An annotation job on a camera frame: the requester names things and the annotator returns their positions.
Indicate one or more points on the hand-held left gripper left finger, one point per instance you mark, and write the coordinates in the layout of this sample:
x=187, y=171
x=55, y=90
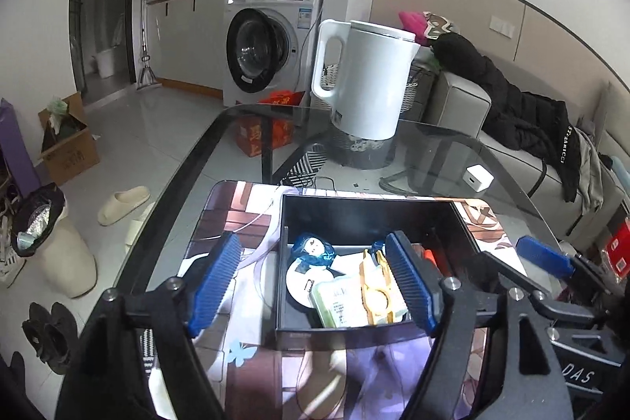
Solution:
x=216, y=287

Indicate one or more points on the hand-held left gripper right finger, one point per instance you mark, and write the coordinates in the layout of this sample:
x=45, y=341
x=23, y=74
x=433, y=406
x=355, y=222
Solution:
x=411, y=282

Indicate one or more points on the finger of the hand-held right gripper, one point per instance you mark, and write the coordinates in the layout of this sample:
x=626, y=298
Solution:
x=544, y=255
x=512, y=275

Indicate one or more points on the red cap glue tube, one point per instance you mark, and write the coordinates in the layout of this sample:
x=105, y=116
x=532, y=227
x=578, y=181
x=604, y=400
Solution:
x=433, y=260

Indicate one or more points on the yellow plastic tool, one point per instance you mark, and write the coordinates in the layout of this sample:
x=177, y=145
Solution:
x=366, y=272

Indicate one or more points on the translucent green case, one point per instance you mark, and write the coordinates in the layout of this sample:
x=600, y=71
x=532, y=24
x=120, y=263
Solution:
x=334, y=302

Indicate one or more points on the black cardboard box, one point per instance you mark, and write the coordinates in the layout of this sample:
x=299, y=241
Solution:
x=364, y=218

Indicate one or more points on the red box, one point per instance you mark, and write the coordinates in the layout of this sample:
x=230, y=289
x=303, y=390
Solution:
x=617, y=248

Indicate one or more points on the white round disc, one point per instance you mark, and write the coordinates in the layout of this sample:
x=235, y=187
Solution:
x=298, y=287

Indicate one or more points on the grey garment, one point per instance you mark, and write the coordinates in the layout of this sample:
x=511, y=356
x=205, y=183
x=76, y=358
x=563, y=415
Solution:
x=593, y=169

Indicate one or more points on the beige slipper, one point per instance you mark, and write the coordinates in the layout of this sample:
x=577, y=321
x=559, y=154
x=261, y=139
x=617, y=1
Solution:
x=135, y=229
x=123, y=203

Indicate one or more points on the white charger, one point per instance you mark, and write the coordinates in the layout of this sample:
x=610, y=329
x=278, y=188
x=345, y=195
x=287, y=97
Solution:
x=475, y=179

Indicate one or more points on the black jacket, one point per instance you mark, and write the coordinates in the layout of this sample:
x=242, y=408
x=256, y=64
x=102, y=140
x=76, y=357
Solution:
x=517, y=110

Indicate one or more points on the black shoe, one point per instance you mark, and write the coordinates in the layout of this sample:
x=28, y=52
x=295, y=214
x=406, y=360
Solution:
x=63, y=324
x=42, y=341

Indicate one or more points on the red carton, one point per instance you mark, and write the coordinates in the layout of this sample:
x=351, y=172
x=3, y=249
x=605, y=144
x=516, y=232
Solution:
x=261, y=134

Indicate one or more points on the trash can with black bag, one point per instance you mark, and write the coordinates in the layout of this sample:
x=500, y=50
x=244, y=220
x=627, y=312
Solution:
x=59, y=252

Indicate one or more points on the grey sofa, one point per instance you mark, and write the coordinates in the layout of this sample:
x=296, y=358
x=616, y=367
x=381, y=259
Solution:
x=457, y=100

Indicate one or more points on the woven laundry basket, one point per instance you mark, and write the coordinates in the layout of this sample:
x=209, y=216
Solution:
x=418, y=90

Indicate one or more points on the white electric kettle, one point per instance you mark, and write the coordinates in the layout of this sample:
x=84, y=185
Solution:
x=369, y=90

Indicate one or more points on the brown cardboard box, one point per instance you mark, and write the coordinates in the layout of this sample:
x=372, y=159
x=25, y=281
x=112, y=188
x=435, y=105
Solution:
x=69, y=149

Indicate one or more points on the white plastic basket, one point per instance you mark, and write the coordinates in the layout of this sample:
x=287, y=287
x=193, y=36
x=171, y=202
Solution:
x=9, y=262

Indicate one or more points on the purple board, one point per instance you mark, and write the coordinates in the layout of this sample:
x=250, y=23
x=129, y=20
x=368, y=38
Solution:
x=15, y=144

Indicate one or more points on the small white bin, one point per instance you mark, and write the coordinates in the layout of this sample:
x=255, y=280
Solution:
x=105, y=63

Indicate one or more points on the patterned cloth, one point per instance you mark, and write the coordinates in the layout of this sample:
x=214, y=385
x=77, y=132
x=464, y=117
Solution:
x=440, y=25

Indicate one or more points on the pink cloth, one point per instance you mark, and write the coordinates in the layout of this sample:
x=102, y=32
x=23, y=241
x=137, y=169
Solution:
x=412, y=25

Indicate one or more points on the white washing machine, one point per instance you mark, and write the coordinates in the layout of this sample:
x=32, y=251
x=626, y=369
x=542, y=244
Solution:
x=295, y=6

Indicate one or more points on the wall switch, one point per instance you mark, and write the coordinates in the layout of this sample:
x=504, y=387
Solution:
x=502, y=27

